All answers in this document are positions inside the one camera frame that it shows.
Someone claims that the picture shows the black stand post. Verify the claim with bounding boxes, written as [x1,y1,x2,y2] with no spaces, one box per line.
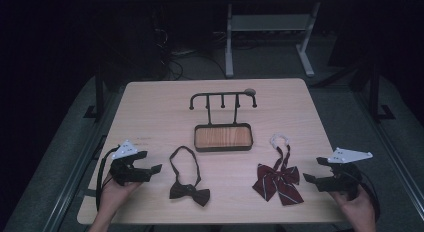
[83,56,108,122]
[366,56,397,123]

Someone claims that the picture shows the person's right hand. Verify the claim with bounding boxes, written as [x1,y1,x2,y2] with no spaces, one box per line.
[329,186,377,232]

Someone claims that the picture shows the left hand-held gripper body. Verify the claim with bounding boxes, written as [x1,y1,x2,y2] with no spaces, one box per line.
[109,139,152,187]

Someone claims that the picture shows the black hook rack wooden base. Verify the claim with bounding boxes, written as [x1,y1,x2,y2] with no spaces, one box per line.
[188,90,258,153]

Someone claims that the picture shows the red striped bow tie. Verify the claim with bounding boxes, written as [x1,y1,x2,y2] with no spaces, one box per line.
[251,133,305,207]

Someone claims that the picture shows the aluminium floor rail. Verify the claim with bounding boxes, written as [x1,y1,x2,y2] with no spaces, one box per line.
[41,90,123,232]
[353,90,424,221]

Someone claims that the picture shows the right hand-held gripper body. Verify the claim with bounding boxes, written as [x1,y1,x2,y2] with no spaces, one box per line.
[316,147,374,202]

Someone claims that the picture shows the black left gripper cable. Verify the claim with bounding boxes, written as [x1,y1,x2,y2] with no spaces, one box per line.
[95,146,120,212]

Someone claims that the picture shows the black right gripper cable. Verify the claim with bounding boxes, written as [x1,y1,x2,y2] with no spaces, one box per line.
[348,171,382,224]

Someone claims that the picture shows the black floor cables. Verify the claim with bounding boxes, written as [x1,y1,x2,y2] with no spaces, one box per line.
[151,8,228,81]

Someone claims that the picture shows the black bow tie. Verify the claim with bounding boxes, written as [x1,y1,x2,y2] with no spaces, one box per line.
[168,145,212,208]

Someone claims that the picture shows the person's left hand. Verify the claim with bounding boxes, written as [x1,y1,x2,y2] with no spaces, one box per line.
[99,174,143,221]

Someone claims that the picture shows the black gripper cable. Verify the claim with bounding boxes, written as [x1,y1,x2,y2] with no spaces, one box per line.
[95,146,120,212]
[348,171,382,224]

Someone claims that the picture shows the grey metal stand frame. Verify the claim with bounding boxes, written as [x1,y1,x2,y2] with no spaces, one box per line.
[224,1,322,79]

